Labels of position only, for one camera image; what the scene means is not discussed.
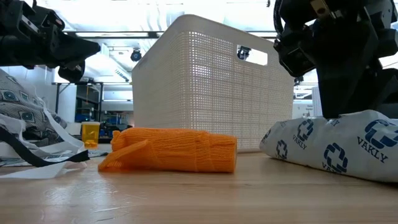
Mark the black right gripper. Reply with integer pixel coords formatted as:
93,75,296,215
272,0,398,119

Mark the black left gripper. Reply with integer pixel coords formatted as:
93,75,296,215
0,0,101,84

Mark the white Vakly printed package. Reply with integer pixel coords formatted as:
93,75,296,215
259,109,398,184

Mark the yellow pill bottle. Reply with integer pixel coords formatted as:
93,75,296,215
81,121,101,149

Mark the orange elastic bandage roll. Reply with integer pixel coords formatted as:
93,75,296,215
98,126,238,174

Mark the white perforated plastic basket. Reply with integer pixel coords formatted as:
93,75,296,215
131,14,295,154

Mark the white pillar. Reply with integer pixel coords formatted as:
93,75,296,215
312,86,324,118

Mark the grey patterned fabric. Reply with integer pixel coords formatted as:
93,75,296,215
0,68,68,147

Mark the black and white patterned cloth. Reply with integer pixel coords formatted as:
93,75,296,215
0,90,91,180

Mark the flat patterned sheet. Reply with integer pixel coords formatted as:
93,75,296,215
86,149,110,158

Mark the black metal shelving frame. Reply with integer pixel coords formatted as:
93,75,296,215
54,82,104,138

